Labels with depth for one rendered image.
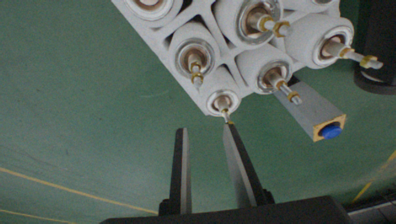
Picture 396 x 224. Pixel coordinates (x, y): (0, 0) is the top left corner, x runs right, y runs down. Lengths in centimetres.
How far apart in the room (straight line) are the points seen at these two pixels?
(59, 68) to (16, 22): 16
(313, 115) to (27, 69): 95
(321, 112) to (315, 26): 19
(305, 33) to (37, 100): 97
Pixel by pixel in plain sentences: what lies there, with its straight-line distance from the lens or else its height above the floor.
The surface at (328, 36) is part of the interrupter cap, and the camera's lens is 35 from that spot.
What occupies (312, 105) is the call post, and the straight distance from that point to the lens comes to 44.
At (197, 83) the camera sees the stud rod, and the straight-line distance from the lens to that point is 18.
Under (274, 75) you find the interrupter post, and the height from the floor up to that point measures 26.
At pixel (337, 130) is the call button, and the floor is 33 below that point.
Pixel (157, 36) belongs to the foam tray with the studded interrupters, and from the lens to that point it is 33.
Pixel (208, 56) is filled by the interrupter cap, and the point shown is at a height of 25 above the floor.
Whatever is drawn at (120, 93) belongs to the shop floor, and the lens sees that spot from 65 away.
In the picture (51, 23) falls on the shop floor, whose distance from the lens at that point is 65.
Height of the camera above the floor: 50
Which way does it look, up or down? 49 degrees down
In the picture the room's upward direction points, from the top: 174 degrees clockwise
